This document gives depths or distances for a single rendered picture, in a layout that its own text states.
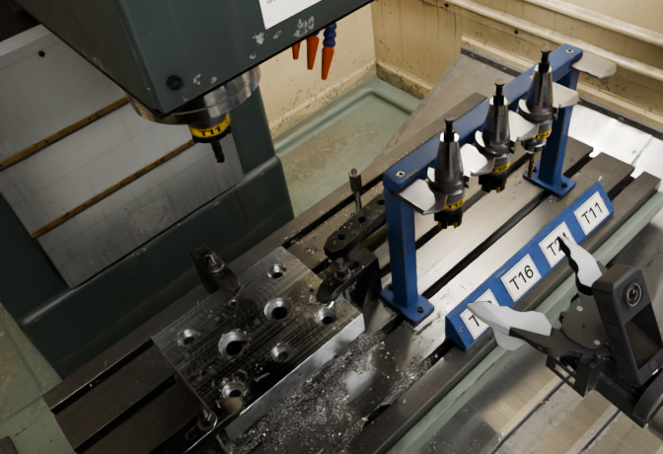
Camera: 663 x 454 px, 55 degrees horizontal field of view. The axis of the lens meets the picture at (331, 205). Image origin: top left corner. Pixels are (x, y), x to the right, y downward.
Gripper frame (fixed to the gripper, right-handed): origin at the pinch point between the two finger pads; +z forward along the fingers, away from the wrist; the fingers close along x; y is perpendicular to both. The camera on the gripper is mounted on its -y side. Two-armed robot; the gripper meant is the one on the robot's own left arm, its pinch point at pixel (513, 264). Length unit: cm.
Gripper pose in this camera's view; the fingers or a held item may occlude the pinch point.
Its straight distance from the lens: 76.2
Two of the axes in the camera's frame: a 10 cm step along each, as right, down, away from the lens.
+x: 8.0, -4.9, 3.5
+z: -5.9, -5.2, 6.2
